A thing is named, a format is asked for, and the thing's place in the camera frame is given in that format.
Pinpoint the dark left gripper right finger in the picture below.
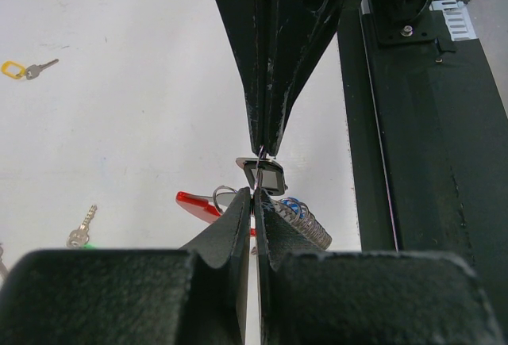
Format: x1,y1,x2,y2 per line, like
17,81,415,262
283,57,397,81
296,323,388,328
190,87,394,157
253,190,500,344

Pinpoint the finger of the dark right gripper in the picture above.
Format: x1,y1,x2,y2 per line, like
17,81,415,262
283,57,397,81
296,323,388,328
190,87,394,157
264,0,360,156
215,0,273,153

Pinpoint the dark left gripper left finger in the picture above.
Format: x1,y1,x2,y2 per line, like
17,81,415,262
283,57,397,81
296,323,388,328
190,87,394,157
1,188,251,344

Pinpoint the red handled metal key organizer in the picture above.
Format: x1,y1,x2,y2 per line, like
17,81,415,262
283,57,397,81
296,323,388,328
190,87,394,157
175,186,332,250

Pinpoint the key with black tag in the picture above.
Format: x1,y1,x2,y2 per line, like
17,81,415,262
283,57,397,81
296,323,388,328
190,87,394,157
236,146,287,197

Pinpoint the key with blue oval tag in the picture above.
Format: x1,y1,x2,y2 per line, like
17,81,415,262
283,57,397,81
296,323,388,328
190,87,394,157
279,197,308,219

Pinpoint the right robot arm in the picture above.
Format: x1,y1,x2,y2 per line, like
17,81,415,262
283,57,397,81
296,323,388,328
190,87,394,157
215,0,427,156

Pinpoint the key with green tag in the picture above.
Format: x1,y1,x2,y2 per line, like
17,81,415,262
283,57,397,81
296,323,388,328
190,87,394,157
66,205,98,249

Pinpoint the key with blue rectangular tag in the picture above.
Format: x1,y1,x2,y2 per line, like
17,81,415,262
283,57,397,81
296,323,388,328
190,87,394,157
0,245,9,281

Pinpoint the key with yellow tag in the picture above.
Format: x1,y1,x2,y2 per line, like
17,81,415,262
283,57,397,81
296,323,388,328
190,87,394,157
1,59,59,80

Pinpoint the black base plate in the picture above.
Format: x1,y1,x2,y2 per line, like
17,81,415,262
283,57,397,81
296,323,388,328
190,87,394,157
337,0,507,323

